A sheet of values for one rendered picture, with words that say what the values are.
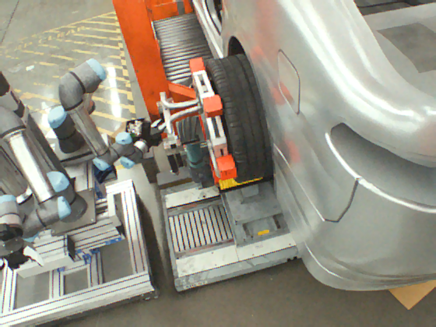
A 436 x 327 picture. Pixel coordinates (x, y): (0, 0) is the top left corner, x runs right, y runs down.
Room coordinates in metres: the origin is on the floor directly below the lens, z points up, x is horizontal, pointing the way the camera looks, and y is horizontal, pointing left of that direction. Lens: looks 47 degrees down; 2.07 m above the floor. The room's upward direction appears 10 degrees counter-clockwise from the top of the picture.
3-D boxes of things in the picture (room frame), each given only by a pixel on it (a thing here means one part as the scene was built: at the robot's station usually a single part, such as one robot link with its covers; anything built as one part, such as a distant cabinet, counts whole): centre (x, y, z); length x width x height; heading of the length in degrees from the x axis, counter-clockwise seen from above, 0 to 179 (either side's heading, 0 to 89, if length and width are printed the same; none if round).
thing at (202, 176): (1.69, 0.01, 0.26); 0.42 x 0.18 x 0.35; 96
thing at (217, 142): (1.44, 0.01, 0.85); 0.54 x 0.07 x 0.54; 6
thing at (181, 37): (3.16, 0.00, 0.14); 2.47 x 0.85 x 0.27; 6
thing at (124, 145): (1.34, 0.46, 0.91); 0.11 x 0.08 x 0.11; 133
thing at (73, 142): (1.55, 0.81, 0.87); 0.15 x 0.15 x 0.10
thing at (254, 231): (1.40, -0.17, 0.13); 0.50 x 0.36 x 0.10; 6
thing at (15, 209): (0.77, 0.75, 1.21); 0.11 x 0.08 x 0.09; 23
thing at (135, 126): (1.90, 0.52, 0.51); 0.20 x 0.14 x 0.13; 177
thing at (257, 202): (1.45, -0.16, 0.32); 0.40 x 0.30 x 0.28; 6
